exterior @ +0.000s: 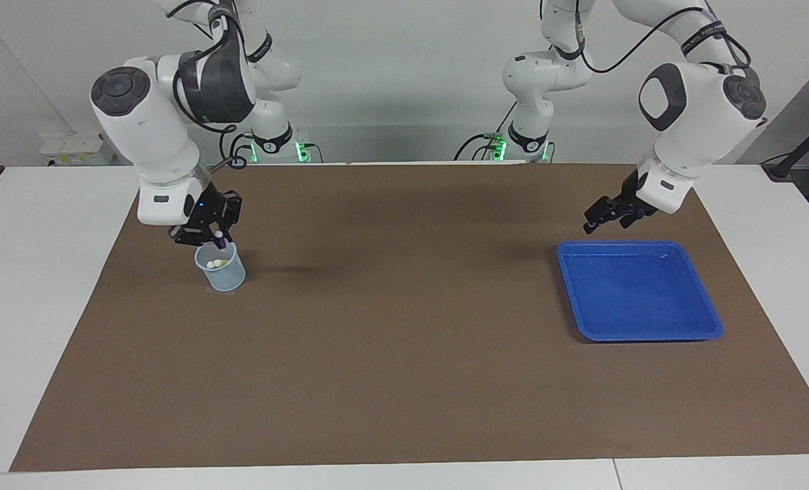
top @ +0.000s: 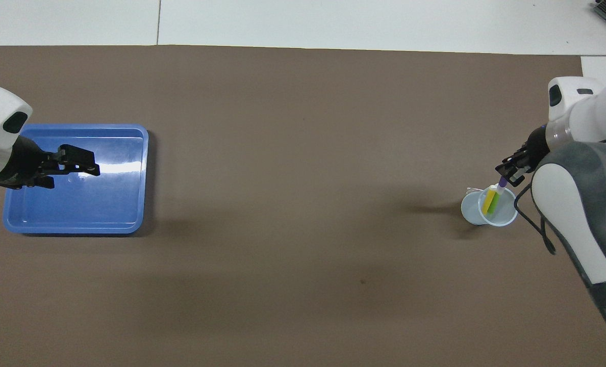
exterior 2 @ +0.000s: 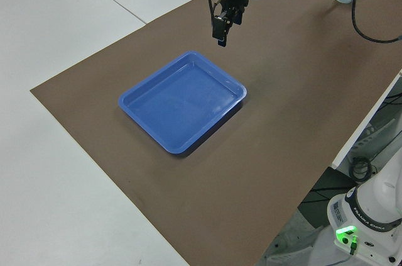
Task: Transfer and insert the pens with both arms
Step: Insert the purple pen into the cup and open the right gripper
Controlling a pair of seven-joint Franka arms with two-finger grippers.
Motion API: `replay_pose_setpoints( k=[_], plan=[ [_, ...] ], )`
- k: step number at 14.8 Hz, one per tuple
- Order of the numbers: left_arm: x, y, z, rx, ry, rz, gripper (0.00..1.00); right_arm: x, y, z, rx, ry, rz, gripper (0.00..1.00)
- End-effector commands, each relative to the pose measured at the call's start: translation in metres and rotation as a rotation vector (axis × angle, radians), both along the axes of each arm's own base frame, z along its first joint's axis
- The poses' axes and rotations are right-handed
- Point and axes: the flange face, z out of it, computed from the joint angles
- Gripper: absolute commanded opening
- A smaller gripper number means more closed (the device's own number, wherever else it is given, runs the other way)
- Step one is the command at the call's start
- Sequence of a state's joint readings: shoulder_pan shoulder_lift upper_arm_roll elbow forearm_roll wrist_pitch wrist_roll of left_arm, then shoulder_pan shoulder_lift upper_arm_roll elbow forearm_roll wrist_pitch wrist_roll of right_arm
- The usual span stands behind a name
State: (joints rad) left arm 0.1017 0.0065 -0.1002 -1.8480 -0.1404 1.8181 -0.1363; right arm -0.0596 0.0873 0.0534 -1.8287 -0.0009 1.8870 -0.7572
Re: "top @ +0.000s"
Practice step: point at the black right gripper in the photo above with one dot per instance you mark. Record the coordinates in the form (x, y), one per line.
(536, 148)

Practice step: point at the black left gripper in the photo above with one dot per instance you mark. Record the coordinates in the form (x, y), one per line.
(22, 163)

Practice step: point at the purple marker pen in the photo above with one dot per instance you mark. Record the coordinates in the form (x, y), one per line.
(501, 182)

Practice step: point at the green marker pen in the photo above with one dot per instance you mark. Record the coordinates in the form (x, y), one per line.
(496, 203)

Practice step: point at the yellow marker pen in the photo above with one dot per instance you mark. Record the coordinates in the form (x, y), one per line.
(488, 203)

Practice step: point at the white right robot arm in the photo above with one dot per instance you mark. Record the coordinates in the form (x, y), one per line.
(583, 168)

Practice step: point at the small clear tape piece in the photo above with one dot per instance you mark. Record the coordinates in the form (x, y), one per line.
(470, 190)

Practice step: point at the translucent plastic cup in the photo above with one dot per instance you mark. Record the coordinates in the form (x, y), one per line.
(471, 211)

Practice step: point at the blue plastic tray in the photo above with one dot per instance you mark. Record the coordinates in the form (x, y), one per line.
(114, 204)

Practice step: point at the brown table mat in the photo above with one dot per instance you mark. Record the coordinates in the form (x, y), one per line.
(303, 153)

